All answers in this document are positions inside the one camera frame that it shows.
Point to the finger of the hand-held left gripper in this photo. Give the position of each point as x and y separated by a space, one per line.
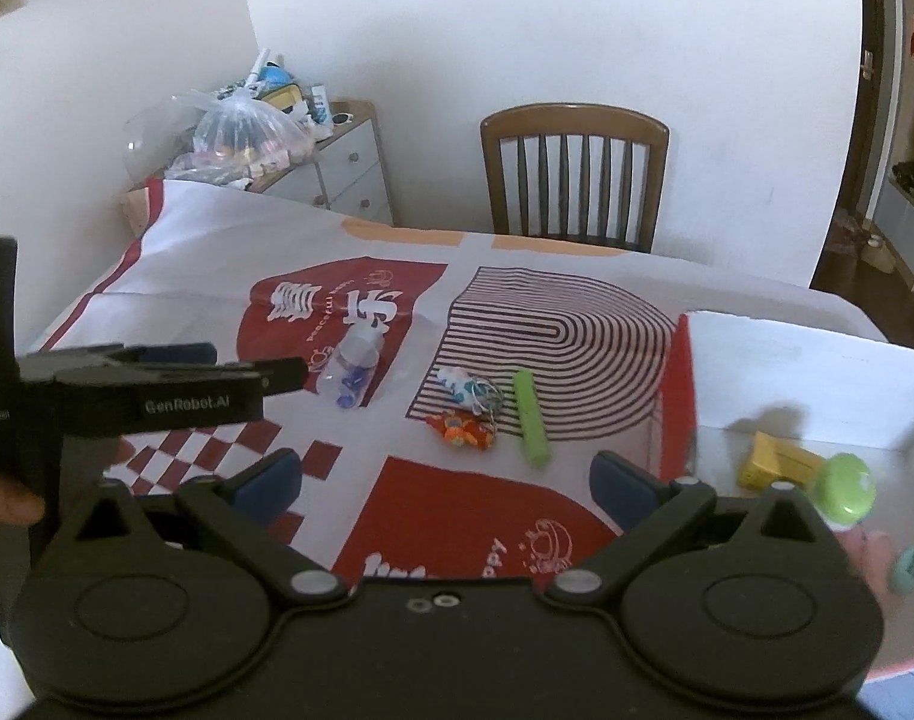
277 375
179 353

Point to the white drawer cabinet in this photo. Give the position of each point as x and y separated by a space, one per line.
352 165

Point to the printed red white tablecloth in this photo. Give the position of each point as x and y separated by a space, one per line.
202 270

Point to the wooden chair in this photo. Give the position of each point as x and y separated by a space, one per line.
577 124

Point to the clear plastic bag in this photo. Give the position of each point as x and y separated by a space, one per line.
239 135

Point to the pale pink object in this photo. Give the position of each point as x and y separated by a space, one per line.
869 555

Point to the orange toy figure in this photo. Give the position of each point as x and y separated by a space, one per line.
461 429

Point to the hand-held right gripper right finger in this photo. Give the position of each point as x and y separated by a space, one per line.
618 484

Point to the clear plastic bottle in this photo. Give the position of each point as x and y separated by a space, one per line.
352 364

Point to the blue yellow plush toy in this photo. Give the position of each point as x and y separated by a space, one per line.
281 86

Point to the person's left hand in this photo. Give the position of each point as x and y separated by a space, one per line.
7 499

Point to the green-lid canister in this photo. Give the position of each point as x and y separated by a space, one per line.
847 487

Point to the grey storage cabinet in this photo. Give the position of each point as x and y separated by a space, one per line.
903 217

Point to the green tube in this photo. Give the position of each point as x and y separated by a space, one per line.
530 420

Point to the clear plastic dome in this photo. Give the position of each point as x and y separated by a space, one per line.
148 142

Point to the red cardboard box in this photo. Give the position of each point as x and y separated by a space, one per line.
802 375

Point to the teal egg-shaped toy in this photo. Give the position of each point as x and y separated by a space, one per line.
907 570

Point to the yellow slotted box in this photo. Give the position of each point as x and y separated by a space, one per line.
768 461

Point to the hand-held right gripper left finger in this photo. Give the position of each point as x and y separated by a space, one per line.
269 484

